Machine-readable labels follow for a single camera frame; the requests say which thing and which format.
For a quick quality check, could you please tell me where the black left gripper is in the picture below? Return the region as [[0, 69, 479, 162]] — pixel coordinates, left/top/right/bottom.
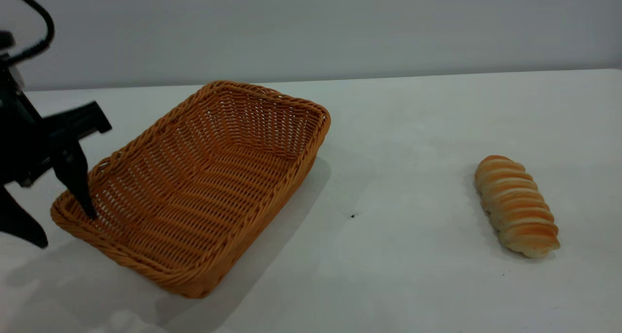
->
[[0, 65, 113, 249]]

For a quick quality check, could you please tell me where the orange woven wicker basket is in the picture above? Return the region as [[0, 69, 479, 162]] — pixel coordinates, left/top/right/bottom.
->
[[50, 80, 332, 299]]

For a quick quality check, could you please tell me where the striped long bread roll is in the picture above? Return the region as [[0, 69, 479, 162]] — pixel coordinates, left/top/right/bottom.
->
[[474, 155, 561, 259]]

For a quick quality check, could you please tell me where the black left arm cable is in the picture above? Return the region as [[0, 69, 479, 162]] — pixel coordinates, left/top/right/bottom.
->
[[0, 0, 55, 67]]

